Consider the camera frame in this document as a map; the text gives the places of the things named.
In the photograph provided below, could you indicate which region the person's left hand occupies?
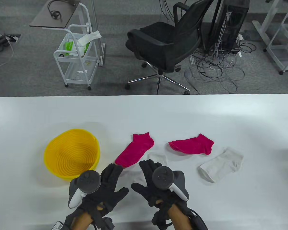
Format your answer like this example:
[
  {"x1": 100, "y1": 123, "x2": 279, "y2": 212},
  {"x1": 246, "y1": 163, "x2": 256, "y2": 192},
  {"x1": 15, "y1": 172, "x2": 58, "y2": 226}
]
[{"x1": 80, "y1": 164, "x2": 129, "y2": 219}]

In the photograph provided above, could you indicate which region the person's right hand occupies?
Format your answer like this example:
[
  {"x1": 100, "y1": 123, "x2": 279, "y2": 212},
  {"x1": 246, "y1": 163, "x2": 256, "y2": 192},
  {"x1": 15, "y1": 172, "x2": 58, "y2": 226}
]
[{"x1": 131, "y1": 160, "x2": 189, "y2": 212}]

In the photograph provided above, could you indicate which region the white sock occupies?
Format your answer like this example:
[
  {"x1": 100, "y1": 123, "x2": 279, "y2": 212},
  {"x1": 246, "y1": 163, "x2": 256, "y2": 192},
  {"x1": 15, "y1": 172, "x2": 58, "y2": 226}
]
[
  {"x1": 120, "y1": 152, "x2": 168, "y2": 185},
  {"x1": 198, "y1": 147, "x2": 244, "y2": 183}
]

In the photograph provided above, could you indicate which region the pink sock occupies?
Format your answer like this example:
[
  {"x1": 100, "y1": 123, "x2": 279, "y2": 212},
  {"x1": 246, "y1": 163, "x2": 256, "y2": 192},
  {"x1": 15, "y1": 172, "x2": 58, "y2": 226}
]
[
  {"x1": 114, "y1": 132, "x2": 155, "y2": 167},
  {"x1": 168, "y1": 133, "x2": 215, "y2": 155}
]

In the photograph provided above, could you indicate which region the person's left forearm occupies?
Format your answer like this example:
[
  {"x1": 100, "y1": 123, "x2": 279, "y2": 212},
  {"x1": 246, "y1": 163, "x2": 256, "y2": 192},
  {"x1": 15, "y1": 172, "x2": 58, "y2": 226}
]
[{"x1": 71, "y1": 212, "x2": 94, "y2": 230}]

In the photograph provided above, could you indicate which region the yellow ribbed basket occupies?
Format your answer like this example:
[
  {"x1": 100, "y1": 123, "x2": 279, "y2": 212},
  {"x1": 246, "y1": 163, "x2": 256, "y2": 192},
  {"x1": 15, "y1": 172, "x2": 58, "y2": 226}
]
[{"x1": 43, "y1": 129, "x2": 101, "y2": 180}]

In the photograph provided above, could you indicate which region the black box with white label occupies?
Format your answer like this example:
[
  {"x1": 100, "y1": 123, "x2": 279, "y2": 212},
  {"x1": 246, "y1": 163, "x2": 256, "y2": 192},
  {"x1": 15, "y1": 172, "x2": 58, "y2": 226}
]
[
  {"x1": 49, "y1": 221, "x2": 65, "y2": 230},
  {"x1": 190, "y1": 211, "x2": 208, "y2": 230}
]

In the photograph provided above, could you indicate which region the green and white wipes pack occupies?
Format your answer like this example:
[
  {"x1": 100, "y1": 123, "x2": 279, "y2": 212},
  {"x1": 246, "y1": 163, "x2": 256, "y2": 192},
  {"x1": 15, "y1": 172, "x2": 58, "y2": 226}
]
[{"x1": 64, "y1": 41, "x2": 91, "y2": 57}]

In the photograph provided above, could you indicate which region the black office chair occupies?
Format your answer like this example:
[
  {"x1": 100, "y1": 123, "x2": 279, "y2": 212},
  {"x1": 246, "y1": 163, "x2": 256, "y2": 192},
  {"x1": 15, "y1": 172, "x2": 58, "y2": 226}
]
[{"x1": 125, "y1": 0, "x2": 215, "y2": 95}]

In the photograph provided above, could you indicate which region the white paper sheet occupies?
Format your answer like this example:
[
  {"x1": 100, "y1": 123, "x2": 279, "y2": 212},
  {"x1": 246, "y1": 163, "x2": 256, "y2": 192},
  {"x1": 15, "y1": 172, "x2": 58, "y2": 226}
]
[{"x1": 77, "y1": 31, "x2": 102, "y2": 46}]

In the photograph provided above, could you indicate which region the floor socket box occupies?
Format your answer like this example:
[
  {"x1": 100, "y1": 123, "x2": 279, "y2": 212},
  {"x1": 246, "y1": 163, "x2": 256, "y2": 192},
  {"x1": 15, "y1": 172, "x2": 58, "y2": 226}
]
[{"x1": 5, "y1": 34, "x2": 21, "y2": 43}]

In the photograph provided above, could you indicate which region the dark brown side table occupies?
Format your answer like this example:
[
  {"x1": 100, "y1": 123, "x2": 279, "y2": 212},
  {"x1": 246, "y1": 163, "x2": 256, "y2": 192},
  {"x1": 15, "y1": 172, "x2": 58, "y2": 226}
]
[{"x1": 29, "y1": 0, "x2": 81, "y2": 29}]

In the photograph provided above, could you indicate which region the white metal rack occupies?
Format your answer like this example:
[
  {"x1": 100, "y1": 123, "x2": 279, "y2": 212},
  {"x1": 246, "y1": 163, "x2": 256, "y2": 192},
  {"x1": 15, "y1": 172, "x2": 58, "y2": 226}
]
[{"x1": 266, "y1": 0, "x2": 288, "y2": 75}]

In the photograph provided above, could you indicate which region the black computer tower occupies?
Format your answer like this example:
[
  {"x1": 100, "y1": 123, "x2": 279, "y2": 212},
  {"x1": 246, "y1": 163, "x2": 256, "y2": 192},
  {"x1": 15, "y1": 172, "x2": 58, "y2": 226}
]
[{"x1": 208, "y1": 0, "x2": 250, "y2": 52}]

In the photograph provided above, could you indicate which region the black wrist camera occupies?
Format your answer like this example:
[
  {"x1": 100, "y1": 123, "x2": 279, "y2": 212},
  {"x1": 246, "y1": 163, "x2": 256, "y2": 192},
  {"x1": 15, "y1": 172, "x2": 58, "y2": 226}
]
[
  {"x1": 101, "y1": 217, "x2": 115, "y2": 230},
  {"x1": 152, "y1": 213, "x2": 173, "y2": 230}
]

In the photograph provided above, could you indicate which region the white wire utility cart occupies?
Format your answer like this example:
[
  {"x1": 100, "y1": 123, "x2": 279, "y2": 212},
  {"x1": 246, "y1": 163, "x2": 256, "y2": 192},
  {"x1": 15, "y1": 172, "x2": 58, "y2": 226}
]
[{"x1": 54, "y1": 2, "x2": 99, "y2": 91}]

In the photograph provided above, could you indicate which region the tangle of floor cables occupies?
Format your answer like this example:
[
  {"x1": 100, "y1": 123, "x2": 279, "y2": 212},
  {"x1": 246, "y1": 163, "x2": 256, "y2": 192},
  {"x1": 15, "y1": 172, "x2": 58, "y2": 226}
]
[{"x1": 184, "y1": 40, "x2": 257, "y2": 94}]

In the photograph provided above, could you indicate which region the grey metal post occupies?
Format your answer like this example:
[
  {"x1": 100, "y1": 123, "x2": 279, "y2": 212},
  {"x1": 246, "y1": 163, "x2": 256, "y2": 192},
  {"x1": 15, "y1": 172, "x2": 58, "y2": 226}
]
[{"x1": 91, "y1": 0, "x2": 106, "y2": 67}]

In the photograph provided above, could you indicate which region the white floor cable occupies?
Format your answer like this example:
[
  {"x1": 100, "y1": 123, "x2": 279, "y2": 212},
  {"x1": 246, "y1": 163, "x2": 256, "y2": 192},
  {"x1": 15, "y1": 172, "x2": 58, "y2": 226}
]
[{"x1": 0, "y1": 41, "x2": 15, "y2": 69}]

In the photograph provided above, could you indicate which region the black coiled cable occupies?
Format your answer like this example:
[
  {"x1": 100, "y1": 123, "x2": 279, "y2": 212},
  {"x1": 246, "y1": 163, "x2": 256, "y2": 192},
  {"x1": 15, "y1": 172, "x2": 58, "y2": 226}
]
[{"x1": 48, "y1": 0, "x2": 63, "y2": 20}]

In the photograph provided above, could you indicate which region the white desk frame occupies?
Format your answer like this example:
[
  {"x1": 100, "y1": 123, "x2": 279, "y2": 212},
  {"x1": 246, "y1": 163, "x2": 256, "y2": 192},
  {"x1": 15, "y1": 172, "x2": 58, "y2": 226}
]
[{"x1": 252, "y1": 0, "x2": 282, "y2": 52}]

